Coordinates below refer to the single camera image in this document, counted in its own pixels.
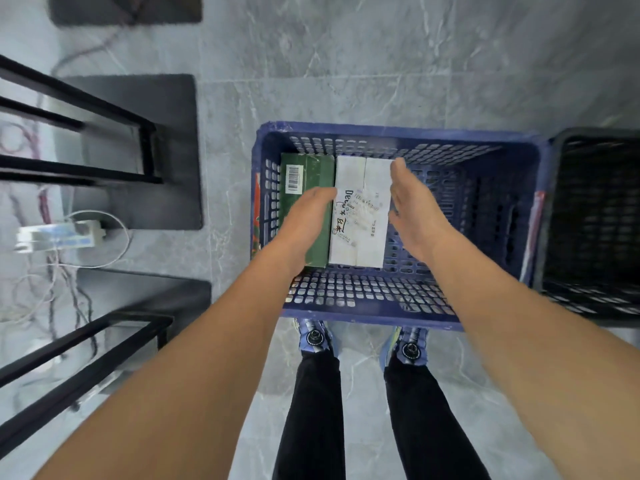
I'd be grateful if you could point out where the person's right hand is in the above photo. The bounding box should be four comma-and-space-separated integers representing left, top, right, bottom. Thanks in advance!
388, 157, 459, 267

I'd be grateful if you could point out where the person's left hand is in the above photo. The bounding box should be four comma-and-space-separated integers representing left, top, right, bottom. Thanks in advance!
263, 187, 339, 277

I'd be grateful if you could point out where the blue plastic crate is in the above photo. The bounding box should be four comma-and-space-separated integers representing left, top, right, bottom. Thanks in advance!
249, 121, 551, 331

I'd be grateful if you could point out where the white cardboard box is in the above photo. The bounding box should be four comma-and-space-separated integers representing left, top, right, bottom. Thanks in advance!
328, 154, 396, 269

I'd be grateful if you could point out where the green cardboard box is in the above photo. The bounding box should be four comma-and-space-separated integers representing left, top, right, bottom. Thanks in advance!
279, 153, 337, 268

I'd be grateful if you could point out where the black plastic crate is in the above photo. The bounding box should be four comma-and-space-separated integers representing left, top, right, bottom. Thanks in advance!
532, 127, 640, 325

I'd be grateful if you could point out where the person's right forearm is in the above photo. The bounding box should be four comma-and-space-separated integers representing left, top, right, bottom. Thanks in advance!
423, 234, 640, 480

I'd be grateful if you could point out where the person's left forearm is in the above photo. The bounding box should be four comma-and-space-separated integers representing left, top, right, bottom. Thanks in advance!
32, 247, 306, 480

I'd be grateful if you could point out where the person's right shoe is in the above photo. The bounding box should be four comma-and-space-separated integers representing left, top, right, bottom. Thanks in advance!
379, 325, 430, 371

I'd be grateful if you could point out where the person's left leg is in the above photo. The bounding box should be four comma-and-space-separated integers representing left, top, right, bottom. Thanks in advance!
272, 349, 346, 480

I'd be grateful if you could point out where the person's leg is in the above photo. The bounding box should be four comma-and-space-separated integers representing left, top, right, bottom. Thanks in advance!
383, 357, 493, 480
272, 349, 346, 480

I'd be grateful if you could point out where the person's right leg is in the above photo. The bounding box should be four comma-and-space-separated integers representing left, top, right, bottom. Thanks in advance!
383, 357, 493, 480

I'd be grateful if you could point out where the white power strip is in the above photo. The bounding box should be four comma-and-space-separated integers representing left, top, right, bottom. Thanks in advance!
15, 219, 107, 254

